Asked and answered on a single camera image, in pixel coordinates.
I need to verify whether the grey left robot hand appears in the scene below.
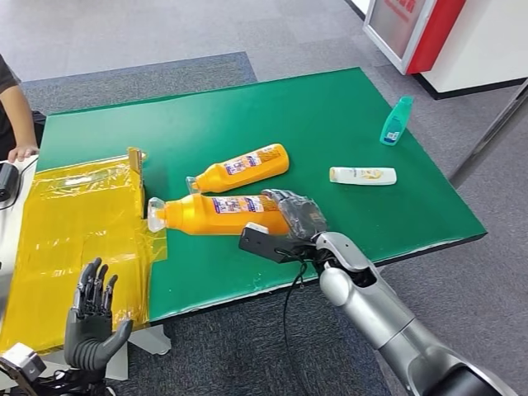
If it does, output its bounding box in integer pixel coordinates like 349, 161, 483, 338
63, 257, 134, 373

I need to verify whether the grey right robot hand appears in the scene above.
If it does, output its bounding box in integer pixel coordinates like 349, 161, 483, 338
262, 188, 329, 242

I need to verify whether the large orange detergent bottle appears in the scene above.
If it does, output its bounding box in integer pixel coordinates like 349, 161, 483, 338
147, 192, 291, 237

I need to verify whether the small orange detergent bottle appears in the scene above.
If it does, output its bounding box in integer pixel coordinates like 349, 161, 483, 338
186, 143, 290, 195

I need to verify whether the white shampoo bottle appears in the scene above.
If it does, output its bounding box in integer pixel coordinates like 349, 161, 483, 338
329, 166, 398, 187

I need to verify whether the teal plastic bottle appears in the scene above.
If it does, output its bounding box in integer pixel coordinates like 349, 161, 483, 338
379, 95, 415, 147

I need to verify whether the white table base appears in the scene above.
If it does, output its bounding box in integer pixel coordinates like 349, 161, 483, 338
105, 325, 172, 382

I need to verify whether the yellow taped cardboard box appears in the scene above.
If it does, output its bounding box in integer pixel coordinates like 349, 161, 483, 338
0, 146, 168, 354

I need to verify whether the black handheld device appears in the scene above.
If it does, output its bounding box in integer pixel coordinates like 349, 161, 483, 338
0, 162, 20, 203

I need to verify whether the person's hand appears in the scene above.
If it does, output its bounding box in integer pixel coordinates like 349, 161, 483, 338
7, 144, 40, 164

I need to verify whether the person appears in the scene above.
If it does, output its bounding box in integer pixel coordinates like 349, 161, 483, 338
0, 53, 40, 164

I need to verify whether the red white sign stand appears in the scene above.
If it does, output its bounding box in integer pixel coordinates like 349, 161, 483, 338
362, 0, 467, 76

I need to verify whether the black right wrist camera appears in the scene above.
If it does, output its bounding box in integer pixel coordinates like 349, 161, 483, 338
238, 222, 318, 266

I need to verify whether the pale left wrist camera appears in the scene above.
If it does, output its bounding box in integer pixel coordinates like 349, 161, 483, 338
0, 342, 47, 396

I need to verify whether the black cable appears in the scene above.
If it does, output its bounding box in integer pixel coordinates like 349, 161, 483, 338
282, 261, 309, 396

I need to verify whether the grey metal rail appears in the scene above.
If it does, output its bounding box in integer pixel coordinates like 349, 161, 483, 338
450, 78, 528, 190

